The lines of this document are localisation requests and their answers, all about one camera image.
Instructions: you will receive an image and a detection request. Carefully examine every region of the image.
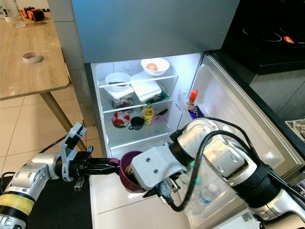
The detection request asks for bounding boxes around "purple bowl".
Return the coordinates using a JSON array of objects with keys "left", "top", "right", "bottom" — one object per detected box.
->
[{"left": 118, "top": 150, "right": 148, "bottom": 194}]

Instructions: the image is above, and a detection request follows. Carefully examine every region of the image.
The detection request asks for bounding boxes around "silver fridge door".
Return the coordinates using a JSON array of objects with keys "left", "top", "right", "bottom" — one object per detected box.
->
[{"left": 174, "top": 52, "right": 305, "bottom": 229}]

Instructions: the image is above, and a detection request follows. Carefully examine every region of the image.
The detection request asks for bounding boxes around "silver fridge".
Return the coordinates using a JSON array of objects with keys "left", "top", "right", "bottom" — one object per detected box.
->
[{"left": 71, "top": 0, "right": 241, "bottom": 163}]

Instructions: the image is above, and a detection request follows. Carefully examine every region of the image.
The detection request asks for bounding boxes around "brown food in bowl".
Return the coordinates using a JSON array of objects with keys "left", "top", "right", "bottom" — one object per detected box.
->
[{"left": 124, "top": 165, "right": 136, "bottom": 179}]

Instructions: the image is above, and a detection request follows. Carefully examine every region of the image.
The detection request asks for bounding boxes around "clear plastic water bottle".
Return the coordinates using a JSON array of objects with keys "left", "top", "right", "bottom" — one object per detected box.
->
[{"left": 195, "top": 184, "right": 222, "bottom": 210}]

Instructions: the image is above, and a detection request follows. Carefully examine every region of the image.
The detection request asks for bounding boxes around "black floor rug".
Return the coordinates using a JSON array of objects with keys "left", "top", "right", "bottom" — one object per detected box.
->
[{"left": 0, "top": 172, "right": 92, "bottom": 229}]

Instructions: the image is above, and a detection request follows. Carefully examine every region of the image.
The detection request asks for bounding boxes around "red white patterned bowl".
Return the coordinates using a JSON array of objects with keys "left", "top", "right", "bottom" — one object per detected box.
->
[{"left": 112, "top": 112, "right": 131, "bottom": 128}]

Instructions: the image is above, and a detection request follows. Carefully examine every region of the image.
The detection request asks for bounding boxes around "black mug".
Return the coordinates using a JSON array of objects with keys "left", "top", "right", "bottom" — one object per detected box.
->
[{"left": 128, "top": 117, "right": 145, "bottom": 131}]

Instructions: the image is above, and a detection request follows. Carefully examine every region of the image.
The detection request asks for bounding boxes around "purple snack packet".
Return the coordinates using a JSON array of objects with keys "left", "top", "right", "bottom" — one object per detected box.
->
[{"left": 190, "top": 107, "right": 204, "bottom": 120}]

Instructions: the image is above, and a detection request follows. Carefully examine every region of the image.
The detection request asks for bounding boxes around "white flat food container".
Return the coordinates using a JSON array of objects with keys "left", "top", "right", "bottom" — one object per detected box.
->
[{"left": 130, "top": 72, "right": 162, "bottom": 102}]

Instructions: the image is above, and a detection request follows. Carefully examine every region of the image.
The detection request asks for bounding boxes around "green food packet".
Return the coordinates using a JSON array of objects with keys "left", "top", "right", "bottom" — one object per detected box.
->
[{"left": 148, "top": 92, "right": 172, "bottom": 105}]

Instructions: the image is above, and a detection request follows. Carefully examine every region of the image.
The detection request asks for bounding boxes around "white bowl with dark food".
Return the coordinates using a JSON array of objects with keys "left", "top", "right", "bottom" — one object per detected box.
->
[{"left": 105, "top": 73, "right": 132, "bottom": 91}]

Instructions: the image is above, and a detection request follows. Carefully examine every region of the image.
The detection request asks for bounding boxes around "orange capped sauce bottle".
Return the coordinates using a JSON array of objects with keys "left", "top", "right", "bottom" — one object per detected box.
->
[{"left": 188, "top": 89, "right": 199, "bottom": 113}]

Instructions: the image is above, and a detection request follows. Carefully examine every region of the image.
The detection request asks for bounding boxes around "light wooden table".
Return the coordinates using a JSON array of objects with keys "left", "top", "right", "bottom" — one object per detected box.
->
[{"left": 0, "top": 9, "right": 72, "bottom": 144}]

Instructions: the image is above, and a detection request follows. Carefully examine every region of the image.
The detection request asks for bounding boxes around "white tape roll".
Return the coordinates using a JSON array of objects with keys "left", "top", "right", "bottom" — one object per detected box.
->
[{"left": 22, "top": 52, "right": 42, "bottom": 64}]

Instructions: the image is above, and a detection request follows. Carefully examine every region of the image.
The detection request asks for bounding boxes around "dark grey kitchen cabinet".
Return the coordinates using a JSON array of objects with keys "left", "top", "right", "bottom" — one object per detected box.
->
[{"left": 250, "top": 69, "right": 305, "bottom": 122}]

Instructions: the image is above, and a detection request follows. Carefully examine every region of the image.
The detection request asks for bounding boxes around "orange black device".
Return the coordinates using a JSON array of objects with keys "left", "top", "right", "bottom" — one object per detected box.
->
[{"left": 21, "top": 7, "right": 46, "bottom": 22}]

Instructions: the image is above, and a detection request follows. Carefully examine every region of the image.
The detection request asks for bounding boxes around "clear drinking glass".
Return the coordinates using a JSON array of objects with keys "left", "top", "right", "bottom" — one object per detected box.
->
[{"left": 7, "top": 0, "right": 26, "bottom": 28}]

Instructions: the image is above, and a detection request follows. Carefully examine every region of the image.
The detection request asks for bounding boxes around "black induction cooktop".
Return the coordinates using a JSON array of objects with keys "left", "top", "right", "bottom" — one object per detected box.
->
[{"left": 222, "top": 0, "right": 305, "bottom": 74}]

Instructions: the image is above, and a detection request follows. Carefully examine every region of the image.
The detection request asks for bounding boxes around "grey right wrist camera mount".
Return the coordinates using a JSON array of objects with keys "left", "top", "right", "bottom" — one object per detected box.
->
[{"left": 130, "top": 145, "right": 191, "bottom": 191}]

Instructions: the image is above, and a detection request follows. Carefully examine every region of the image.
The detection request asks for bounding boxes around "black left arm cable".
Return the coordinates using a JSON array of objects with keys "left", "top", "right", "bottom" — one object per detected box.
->
[{"left": 39, "top": 135, "right": 73, "bottom": 160}]

